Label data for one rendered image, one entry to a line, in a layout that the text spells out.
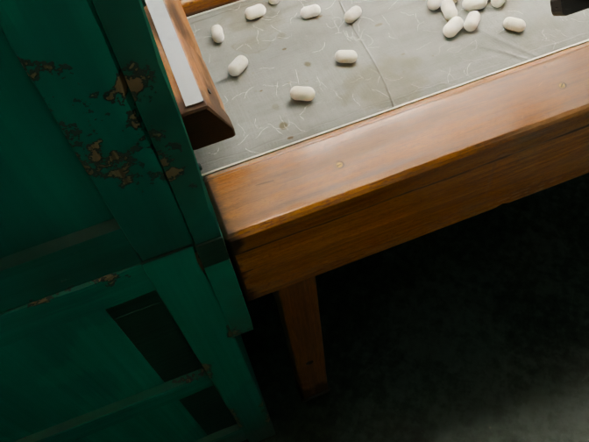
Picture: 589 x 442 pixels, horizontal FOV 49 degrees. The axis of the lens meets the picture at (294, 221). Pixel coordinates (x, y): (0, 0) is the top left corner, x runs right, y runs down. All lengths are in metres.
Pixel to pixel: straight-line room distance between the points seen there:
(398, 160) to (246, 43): 0.32
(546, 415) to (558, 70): 0.82
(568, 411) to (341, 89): 0.91
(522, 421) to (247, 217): 0.90
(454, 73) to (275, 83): 0.25
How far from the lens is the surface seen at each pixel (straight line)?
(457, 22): 1.00
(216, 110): 0.79
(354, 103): 0.91
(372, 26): 1.01
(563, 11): 0.83
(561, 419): 1.53
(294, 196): 0.79
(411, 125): 0.85
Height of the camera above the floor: 1.42
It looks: 58 degrees down
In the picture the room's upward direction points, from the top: 9 degrees counter-clockwise
